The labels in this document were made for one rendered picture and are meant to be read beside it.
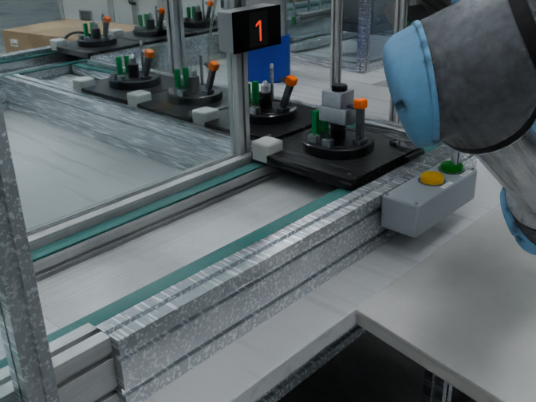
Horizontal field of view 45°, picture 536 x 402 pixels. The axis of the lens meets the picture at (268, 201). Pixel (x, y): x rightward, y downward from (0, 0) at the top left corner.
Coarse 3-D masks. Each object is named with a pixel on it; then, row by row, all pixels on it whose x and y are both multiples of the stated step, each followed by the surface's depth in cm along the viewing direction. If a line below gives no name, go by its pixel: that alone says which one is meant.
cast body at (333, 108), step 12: (336, 84) 122; (324, 96) 122; (336, 96) 120; (348, 96) 121; (324, 108) 123; (336, 108) 121; (348, 108) 121; (324, 120) 124; (336, 120) 122; (348, 120) 121
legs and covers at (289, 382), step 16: (352, 336) 99; (320, 352) 93; (336, 352) 97; (304, 368) 92; (288, 384) 89; (432, 384) 137; (448, 384) 137; (256, 400) 84; (272, 400) 87; (432, 400) 138; (448, 400) 139
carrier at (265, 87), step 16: (272, 64) 148; (272, 80) 150; (256, 96) 149; (272, 96) 151; (256, 112) 141; (272, 112) 142; (288, 112) 142; (304, 112) 149; (256, 128) 139; (272, 128) 138; (288, 128) 138; (304, 128) 139
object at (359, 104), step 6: (354, 102) 119; (360, 102) 118; (366, 102) 119; (354, 108) 120; (360, 108) 119; (360, 114) 120; (360, 120) 120; (360, 126) 121; (360, 132) 121; (360, 138) 121
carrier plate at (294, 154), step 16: (288, 144) 129; (384, 144) 128; (400, 144) 127; (256, 160) 126; (272, 160) 123; (288, 160) 121; (304, 160) 121; (320, 160) 120; (336, 160) 120; (352, 160) 120; (368, 160) 120; (384, 160) 120; (400, 160) 122; (320, 176) 116; (336, 176) 113; (352, 176) 113; (368, 176) 115
